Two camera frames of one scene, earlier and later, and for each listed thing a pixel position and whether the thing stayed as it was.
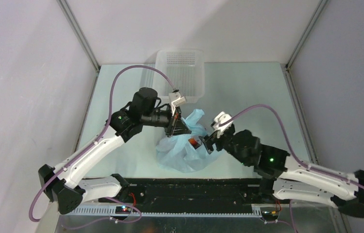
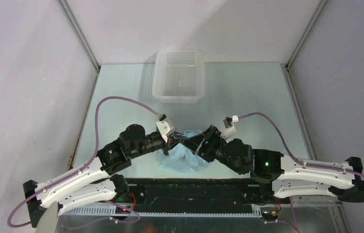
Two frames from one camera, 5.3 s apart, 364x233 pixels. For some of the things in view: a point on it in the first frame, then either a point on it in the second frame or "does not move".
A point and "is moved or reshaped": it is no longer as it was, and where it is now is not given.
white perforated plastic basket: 185,68 does not move
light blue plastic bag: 176,153 is moved or reshaped
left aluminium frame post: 79,33 does not move
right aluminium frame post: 320,7 does not move
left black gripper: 177,125 → 173,138
